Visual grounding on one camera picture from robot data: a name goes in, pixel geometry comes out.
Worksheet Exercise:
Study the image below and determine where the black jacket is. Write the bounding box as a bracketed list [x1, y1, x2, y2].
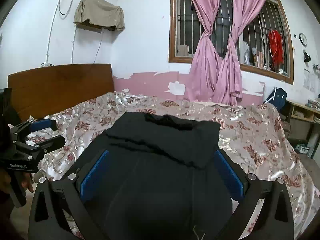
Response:
[82, 112, 232, 239]

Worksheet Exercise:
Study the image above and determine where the left hand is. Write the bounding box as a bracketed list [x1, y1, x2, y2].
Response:
[0, 171, 34, 193]

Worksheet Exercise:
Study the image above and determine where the brown wooden headboard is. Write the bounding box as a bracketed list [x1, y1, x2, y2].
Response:
[8, 63, 114, 121]

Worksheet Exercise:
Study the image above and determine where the floral satin bedspread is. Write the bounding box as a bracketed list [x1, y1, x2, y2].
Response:
[27, 92, 319, 238]

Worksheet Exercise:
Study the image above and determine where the wooden desk shelf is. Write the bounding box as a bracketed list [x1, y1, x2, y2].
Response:
[280, 100, 319, 158]

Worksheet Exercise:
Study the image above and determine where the dark blue backpack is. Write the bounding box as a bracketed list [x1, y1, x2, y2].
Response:
[264, 87, 287, 111]

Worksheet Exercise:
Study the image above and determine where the left pink curtain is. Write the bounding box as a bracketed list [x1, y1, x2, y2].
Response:
[184, 0, 220, 101]

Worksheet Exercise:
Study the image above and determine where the pink curtain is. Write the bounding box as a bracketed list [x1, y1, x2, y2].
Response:
[184, 0, 220, 101]
[212, 0, 272, 106]

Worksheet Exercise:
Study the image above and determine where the beige cloth covered shelf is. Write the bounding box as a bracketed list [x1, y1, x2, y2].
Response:
[73, 0, 125, 31]

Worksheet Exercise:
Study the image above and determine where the red hanging garment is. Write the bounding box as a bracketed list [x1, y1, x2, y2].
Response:
[268, 30, 284, 67]

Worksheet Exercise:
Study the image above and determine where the wooden framed barred window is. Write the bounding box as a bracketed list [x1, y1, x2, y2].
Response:
[169, 0, 294, 84]

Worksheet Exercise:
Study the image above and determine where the right pink curtain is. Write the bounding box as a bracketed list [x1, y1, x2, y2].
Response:
[212, 0, 272, 106]

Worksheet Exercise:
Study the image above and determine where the round wall clock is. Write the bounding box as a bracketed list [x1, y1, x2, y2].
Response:
[299, 33, 308, 47]

